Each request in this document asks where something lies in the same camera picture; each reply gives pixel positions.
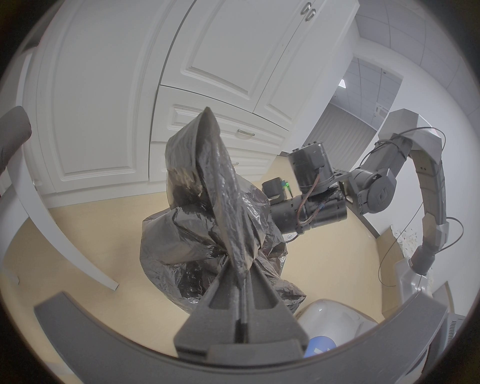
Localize grey curtain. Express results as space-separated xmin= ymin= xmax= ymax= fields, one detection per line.
xmin=302 ymin=103 xmax=378 ymax=170

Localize white wardrobe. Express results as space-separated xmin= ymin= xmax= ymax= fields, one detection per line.
xmin=22 ymin=0 xmax=361 ymax=205

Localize black plastic bag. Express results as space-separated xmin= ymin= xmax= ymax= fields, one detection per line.
xmin=139 ymin=106 xmax=308 ymax=316

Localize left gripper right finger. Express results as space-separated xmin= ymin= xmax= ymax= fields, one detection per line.
xmin=244 ymin=260 xmax=311 ymax=352

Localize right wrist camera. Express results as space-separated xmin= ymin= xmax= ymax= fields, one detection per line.
xmin=261 ymin=178 xmax=294 ymax=206

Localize white chair grey cushions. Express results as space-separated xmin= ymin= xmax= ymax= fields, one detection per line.
xmin=0 ymin=49 xmax=120 ymax=292

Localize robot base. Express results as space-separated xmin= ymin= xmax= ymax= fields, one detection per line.
xmin=296 ymin=259 xmax=468 ymax=361

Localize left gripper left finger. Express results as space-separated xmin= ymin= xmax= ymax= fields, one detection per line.
xmin=174 ymin=262 xmax=244 ymax=358

